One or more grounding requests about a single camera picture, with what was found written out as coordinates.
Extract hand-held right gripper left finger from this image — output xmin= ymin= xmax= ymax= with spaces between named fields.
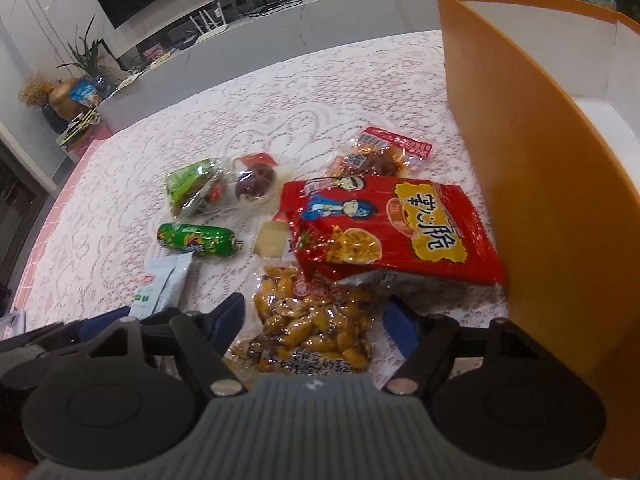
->
xmin=118 ymin=292 xmax=249 ymax=400

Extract red-label meat snack packet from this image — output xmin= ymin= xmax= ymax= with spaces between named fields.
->
xmin=327 ymin=126 xmax=435 ymax=179

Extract yellow and black packets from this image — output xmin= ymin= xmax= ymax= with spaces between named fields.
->
xmin=56 ymin=109 xmax=102 ymax=147

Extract black cables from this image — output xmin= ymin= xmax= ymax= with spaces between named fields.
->
xmin=235 ymin=0 xmax=306 ymax=18

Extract white and green packet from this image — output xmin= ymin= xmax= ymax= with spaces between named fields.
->
xmin=129 ymin=252 xmax=195 ymax=321

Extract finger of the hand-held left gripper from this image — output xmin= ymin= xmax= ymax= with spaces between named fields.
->
xmin=0 ymin=316 xmax=132 ymax=361

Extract gold round vase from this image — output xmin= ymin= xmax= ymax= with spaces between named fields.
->
xmin=48 ymin=78 xmax=87 ymax=121

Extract green sausage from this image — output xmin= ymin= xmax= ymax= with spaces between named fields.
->
xmin=156 ymin=222 xmax=244 ymax=258

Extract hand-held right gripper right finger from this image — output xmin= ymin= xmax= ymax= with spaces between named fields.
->
xmin=382 ymin=295 xmax=523 ymax=397

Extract white marble television cabinet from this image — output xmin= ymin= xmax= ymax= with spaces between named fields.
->
xmin=97 ymin=0 xmax=476 ymax=136

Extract pale yellow tofu packet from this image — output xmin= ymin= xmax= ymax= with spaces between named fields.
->
xmin=252 ymin=212 xmax=292 ymax=259

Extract large red snack bag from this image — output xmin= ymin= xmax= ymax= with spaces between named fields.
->
xmin=278 ymin=176 xmax=508 ymax=287

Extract clear packet of yellow beans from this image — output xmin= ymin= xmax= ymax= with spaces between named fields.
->
xmin=222 ymin=263 xmax=388 ymax=376

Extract pink box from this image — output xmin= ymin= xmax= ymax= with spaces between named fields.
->
xmin=65 ymin=125 xmax=116 ymax=162

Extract green triangular snack packet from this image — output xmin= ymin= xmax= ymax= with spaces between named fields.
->
xmin=165 ymin=157 xmax=236 ymax=218

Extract dried flower bunch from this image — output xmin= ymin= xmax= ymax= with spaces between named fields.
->
xmin=18 ymin=74 xmax=51 ymax=108

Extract clear packet with dark-red snack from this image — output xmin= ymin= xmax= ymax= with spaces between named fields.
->
xmin=227 ymin=152 xmax=292 ymax=211

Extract orange cardboard box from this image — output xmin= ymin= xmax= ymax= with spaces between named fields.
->
xmin=435 ymin=0 xmax=640 ymax=480

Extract green potted plant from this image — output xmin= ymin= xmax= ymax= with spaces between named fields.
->
xmin=56 ymin=15 xmax=119 ymax=77

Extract white router with antennas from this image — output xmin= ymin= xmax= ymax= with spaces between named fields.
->
xmin=190 ymin=2 xmax=229 ymax=32

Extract blue snack bag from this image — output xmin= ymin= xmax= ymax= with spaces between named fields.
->
xmin=70 ymin=77 xmax=114 ymax=107

